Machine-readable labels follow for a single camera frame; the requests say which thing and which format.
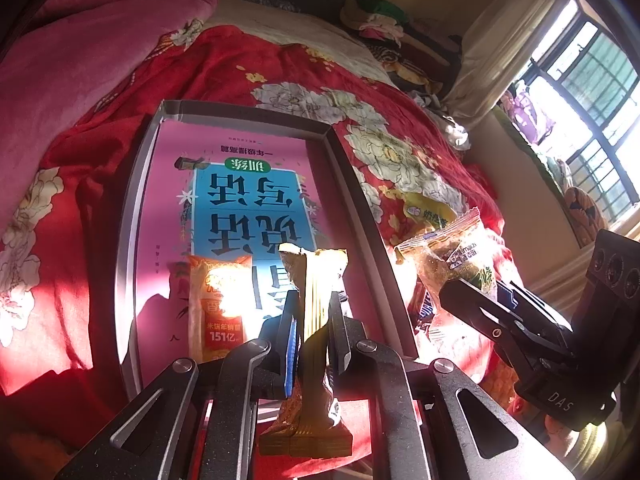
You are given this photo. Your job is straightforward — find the grey cardboard box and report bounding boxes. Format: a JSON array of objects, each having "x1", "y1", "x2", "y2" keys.
[{"x1": 116, "y1": 100, "x2": 418, "y2": 403}]

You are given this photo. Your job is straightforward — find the yellow-green cartoon snack packet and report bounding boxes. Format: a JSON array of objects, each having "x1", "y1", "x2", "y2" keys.
[{"x1": 402, "y1": 192, "x2": 461, "y2": 233}]

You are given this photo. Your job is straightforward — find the clear packet of brown snack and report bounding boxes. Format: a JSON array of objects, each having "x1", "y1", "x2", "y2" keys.
[{"x1": 395, "y1": 207, "x2": 501, "y2": 306}]

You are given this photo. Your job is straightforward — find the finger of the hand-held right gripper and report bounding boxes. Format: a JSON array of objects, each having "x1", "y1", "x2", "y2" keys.
[
  {"x1": 510, "y1": 285, "x2": 573, "y2": 356},
  {"x1": 439, "y1": 280, "x2": 541, "y2": 386}
]

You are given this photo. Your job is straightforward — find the long yellow wafer packet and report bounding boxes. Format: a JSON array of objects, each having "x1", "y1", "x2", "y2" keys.
[{"x1": 260, "y1": 242, "x2": 353, "y2": 458}]

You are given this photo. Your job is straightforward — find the white bed sheet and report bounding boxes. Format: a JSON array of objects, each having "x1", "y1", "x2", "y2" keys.
[{"x1": 205, "y1": 0, "x2": 396, "y2": 86}]

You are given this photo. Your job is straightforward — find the pink and blue book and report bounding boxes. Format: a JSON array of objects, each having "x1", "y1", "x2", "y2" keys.
[{"x1": 137, "y1": 120, "x2": 388, "y2": 366}]

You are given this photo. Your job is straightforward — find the pile of clothes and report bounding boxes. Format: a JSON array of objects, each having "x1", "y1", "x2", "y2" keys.
[{"x1": 340, "y1": 0, "x2": 463, "y2": 106}]

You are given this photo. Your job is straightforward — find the barred window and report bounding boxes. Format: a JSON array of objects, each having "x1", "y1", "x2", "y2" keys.
[{"x1": 500, "y1": 0, "x2": 640, "y2": 241}]

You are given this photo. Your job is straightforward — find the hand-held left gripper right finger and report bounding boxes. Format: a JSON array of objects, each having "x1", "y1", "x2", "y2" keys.
[{"x1": 325, "y1": 292, "x2": 576, "y2": 480}]

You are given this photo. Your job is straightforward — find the pink blanket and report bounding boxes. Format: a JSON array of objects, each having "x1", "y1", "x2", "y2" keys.
[{"x1": 0, "y1": 0, "x2": 221, "y2": 221}]

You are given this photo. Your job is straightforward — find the orange patterned cushion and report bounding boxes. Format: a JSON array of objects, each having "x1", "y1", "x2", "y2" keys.
[{"x1": 562, "y1": 185, "x2": 608, "y2": 248}]

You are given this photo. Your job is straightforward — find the red floral blanket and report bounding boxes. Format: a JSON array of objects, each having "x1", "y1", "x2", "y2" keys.
[{"x1": 0, "y1": 25, "x2": 521, "y2": 411}]

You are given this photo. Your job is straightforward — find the cream curtain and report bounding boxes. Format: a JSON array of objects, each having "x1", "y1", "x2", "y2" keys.
[{"x1": 445, "y1": 0, "x2": 576, "y2": 131}]

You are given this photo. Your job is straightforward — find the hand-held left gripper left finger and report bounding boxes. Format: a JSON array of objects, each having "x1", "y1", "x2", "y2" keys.
[{"x1": 57, "y1": 305, "x2": 303, "y2": 480}]

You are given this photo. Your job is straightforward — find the orange rice cracker packet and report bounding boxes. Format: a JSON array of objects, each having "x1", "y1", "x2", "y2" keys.
[{"x1": 187, "y1": 254, "x2": 253, "y2": 363}]

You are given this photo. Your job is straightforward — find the purple hanging cloth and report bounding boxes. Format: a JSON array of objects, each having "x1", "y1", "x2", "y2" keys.
[{"x1": 502, "y1": 85, "x2": 556, "y2": 146}]

